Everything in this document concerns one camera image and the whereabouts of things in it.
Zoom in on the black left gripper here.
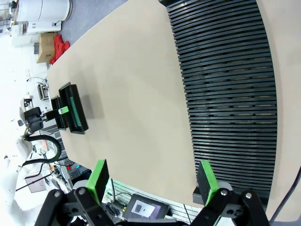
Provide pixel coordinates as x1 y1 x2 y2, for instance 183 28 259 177
24 106 70 133

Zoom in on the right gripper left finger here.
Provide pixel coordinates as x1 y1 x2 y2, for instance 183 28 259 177
35 159 113 226

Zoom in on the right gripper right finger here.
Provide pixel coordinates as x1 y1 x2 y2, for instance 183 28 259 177
190 160 270 226

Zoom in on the green perforated circuit board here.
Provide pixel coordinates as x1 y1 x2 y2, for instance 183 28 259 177
70 96 82 127

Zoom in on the black plastic ESD tray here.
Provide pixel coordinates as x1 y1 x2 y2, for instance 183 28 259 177
58 81 89 135
50 95 69 131

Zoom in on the black silver instrument box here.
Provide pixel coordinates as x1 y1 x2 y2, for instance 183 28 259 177
37 82 50 101

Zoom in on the black tablet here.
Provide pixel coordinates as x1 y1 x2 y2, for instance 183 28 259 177
122 193 170 220

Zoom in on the brown cardboard box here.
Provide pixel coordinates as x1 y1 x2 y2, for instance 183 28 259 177
36 32 60 64

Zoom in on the red cloth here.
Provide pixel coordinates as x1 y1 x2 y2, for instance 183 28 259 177
48 34 71 65

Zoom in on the black slotted PCB rack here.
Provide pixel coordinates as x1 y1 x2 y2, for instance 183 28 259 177
158 0 279 204

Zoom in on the white cylindrical machine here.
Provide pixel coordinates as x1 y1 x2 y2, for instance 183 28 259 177
17 0 71 24

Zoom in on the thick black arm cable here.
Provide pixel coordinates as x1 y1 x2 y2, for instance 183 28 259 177
22 133 63 167
270 166 301 221

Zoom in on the white slotted mounting frame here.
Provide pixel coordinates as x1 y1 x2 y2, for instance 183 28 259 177
103 178 203 226

